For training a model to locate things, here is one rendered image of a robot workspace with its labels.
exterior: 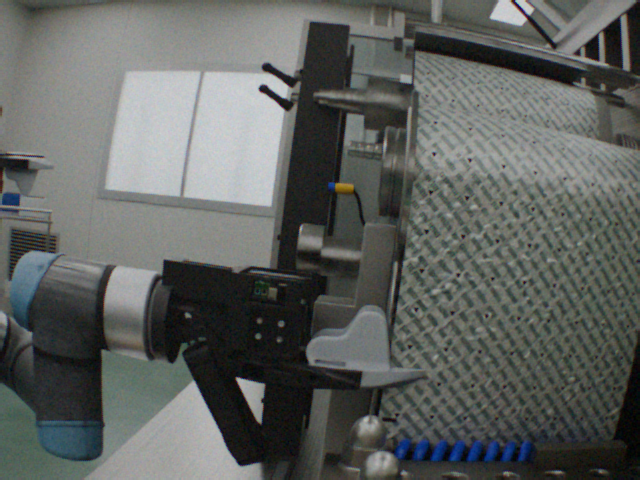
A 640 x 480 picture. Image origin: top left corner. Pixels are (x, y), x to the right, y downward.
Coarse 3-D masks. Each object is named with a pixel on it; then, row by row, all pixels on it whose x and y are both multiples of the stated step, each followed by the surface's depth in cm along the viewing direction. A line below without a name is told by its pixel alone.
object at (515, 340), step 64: (448, 256) 63; (512, 256) 63; (576, 256) 62; (448, 320) 63; (512, 320) 63; (576, 320) 62; (448, 384) 63; (512, 384) 63; (576, 384) 63; (448, 448) 64
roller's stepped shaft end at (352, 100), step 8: (344, 88) 93; (352, 88) 93; (320, 96) 93; (328, 96) 93; (336, 96) 93; (344, 96) 93; (352, 96) 93; (360, 96) 93; (320, 104) 94; (328, 104) 94; (336, 104) 93; (344, 104) 93; (352, 104) 93; (360, 104) 93; (344, 112) 94; (352, 112) 94; (360, 112) 93
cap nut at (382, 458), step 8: (368, 456) 48; (376, 456) 47; (384, 456) 47; (392, 456) 47; (368, 464) 47; (376, 464) 47; (384, 464) 47; (392, 464) 47; (360, 472) 47; (368, 472) 47; (376, 472) 47; (384, 472) 47; (392, 472) 47; (400, 472) 48
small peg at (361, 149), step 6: (348, 144) 67; (354, 144) 67; (360, 144) 67; (366, 144) 67; (372, 144) 67; (378, 144) 67; (348, 150) 67; (354, 150) 67; (360, 150) 67; (366, 150) 67; (372, 150) 67; (378, 150) 67; (354, 156) 68; (360, 156) 68; (366, 156) 68; (372, 156) 67; (378, 156) 67
